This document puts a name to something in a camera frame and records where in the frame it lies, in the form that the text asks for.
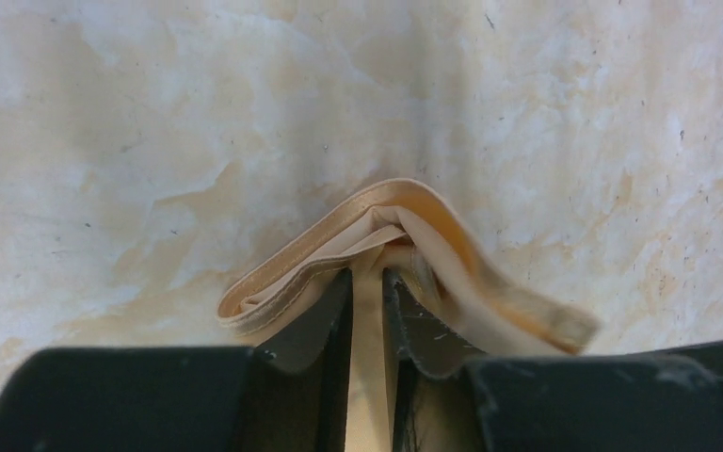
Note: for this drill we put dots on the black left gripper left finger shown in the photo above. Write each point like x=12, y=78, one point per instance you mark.
x=288, y=394

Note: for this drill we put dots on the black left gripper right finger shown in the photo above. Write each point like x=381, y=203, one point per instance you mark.
x=451, y=398

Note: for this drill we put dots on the orange cloth napkin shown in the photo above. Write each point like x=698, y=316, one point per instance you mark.
x=406, y=227

